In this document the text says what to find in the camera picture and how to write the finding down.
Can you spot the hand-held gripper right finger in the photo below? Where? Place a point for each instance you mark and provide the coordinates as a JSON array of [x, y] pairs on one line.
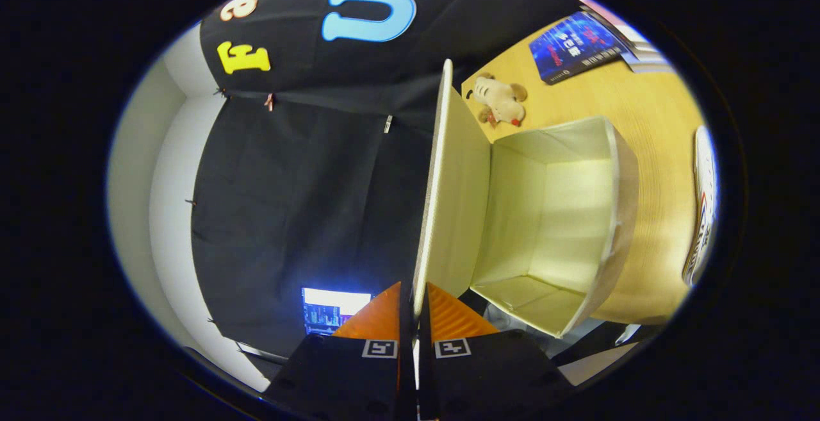
[[487, 376]]

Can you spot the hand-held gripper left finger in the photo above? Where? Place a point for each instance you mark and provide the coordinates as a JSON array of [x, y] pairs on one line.
[[346, 376]]

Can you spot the beige fabric storage box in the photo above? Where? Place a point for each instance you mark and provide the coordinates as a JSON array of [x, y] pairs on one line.
[[551, 216]]

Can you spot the white striped canvas shoe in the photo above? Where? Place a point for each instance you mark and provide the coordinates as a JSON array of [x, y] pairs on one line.
[[703, 203]]

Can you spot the laptop screen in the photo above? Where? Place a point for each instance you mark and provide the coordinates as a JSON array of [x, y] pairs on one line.
[[336, 309]]

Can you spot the silver cloth clip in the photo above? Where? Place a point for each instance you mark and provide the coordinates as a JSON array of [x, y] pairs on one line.
[[387, 124]]

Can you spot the brown plush dog toy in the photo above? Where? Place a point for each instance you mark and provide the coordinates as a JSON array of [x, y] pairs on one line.
[[500, 102]]

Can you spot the copper cloth clip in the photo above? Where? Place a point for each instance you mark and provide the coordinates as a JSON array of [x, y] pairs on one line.
[[270, 102]]

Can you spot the dark blue book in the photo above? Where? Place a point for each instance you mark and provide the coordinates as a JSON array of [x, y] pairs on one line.
[[576, 46]]

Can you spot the grey cover book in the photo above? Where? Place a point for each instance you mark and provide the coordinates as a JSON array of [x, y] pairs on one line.
[[647, 59]]

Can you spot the pink cover book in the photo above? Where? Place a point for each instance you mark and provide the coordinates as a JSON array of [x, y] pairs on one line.
[[608, 14]]

